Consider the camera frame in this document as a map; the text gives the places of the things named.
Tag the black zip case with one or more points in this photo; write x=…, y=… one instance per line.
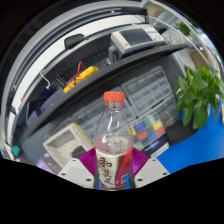
x=79, y=152

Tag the black wall shelf unit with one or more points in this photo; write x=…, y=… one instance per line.
x=100, y=76

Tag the clear red-capped drink bottle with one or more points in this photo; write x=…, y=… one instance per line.
x=113, y=133

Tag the clear organizer with coloured parts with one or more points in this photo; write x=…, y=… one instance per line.
x=150, y=128

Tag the black box with white label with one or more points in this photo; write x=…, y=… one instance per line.
x=158, y=148

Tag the white perforated tray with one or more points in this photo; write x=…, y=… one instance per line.
x=63, y=143

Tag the green potted plant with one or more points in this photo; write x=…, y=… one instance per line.
x=196, y=96

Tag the white metal shelf rack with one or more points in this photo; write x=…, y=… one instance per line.
x=183, y=28

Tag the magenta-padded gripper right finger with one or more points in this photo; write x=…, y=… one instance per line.
x=150, y=171

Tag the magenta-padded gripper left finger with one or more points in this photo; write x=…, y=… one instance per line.
x=75, y=171

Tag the plain black box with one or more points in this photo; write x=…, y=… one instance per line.
x=180, y=133

